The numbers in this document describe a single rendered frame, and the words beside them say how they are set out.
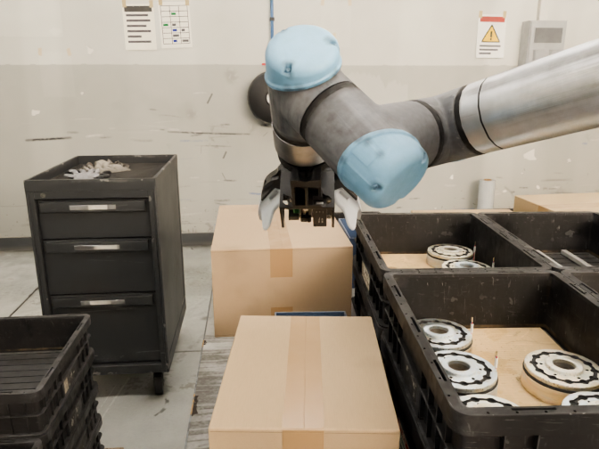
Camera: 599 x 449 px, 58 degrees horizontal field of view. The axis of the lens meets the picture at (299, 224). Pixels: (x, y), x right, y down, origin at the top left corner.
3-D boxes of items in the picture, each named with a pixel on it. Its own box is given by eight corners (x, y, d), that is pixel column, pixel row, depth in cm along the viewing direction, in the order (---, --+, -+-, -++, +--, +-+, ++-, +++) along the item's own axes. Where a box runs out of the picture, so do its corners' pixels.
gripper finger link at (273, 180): (251, 197, 77) (284, 167, 71) (252, 188, 78) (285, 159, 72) (280, 207, 79) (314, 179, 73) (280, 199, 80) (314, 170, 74)
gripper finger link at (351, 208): (358, 245, 80) (322, 220, 74) (357, 211, 83) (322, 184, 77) (376, 240, 78) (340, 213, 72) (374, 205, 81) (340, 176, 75)
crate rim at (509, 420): (749, 430, 54) (754, 410, 53) (453, 436, 53) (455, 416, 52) (553, 282, 92) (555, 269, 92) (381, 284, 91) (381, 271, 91)
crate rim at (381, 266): (553, 282, 92) (555, 269, 92) (381, 284, 91) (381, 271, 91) (473, 221, 131) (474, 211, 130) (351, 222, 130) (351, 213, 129)
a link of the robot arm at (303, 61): (295, 90, 48) (244, 39, 52) (299, 163, 58) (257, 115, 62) (364, 53, 51) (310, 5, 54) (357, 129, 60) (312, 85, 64)
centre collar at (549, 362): (590, 378, 72) (591, 373, 71) (553, 377, 72) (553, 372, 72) (573, 358, 76) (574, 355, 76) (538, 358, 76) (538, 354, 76)
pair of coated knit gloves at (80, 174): (99, 185, 194) (98, 177, 193) (46, 186, 192) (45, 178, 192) (116, 173, 218) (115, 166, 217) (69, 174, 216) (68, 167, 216)
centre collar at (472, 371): (484, 377, 72) (484, 372, 72) (448, 379, 71) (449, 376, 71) (467, 358, 76) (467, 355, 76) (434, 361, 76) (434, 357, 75)
